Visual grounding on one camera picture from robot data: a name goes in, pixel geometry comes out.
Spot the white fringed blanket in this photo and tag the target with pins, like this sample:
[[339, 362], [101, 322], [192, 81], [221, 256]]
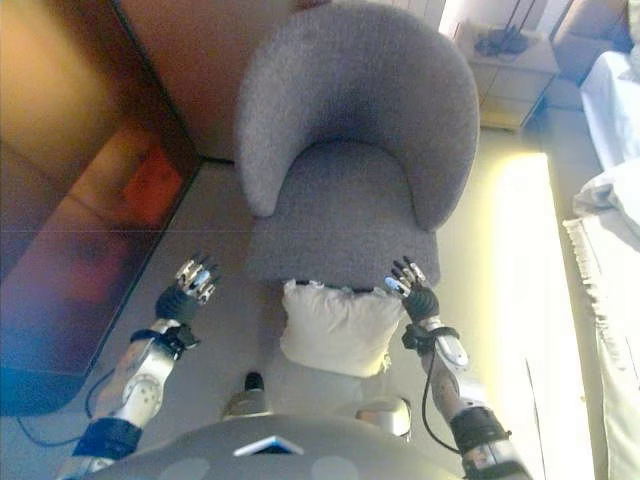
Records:
[[615, 350]]

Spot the silver robot right leg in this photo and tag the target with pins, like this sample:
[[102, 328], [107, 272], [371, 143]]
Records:
[[385, 415]]

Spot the white duvet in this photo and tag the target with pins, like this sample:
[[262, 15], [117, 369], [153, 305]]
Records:
[[610, 195]]

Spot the white nightstand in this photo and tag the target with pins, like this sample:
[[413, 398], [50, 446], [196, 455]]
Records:
[[510, 85]]

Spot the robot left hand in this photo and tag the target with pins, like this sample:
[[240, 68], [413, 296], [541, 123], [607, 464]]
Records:
[[175, 305]]

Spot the silver robot left leg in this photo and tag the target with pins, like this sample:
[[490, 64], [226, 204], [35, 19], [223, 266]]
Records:
[[247, 400]]

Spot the brown upholstered bed frame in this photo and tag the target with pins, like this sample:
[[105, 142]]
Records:
[[585, 30]]

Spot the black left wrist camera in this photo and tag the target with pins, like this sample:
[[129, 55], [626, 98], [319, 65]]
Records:
[[180, 340]]

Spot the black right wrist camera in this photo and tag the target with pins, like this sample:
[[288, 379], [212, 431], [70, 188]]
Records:
[[417, 339]]

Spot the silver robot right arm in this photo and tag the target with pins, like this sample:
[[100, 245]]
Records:
[[470, 400]]

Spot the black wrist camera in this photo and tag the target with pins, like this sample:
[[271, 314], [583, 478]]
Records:
[[180, 340], [417, 339]]

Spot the white fringed cushion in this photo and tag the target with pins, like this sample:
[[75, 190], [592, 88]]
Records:
[[340, 330]]

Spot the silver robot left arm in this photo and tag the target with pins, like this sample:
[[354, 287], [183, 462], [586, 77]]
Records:
[[142, 390]]

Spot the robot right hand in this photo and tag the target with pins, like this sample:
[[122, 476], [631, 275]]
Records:
[[422, 302]]

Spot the glossy brown wooden cabinet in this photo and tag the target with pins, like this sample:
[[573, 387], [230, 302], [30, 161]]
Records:
[[65, 200]]

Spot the grey robot torso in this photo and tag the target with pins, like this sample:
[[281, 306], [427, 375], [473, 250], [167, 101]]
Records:
[[275, 450]]

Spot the silver robot leg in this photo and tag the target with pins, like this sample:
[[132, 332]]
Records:
[[247, 400], [385, 415]]

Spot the white bed sheet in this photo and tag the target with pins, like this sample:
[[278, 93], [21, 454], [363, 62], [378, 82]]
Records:
[[615, 100]]

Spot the grey fabric armchair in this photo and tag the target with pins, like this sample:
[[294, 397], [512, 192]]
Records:
[[350, 100]]

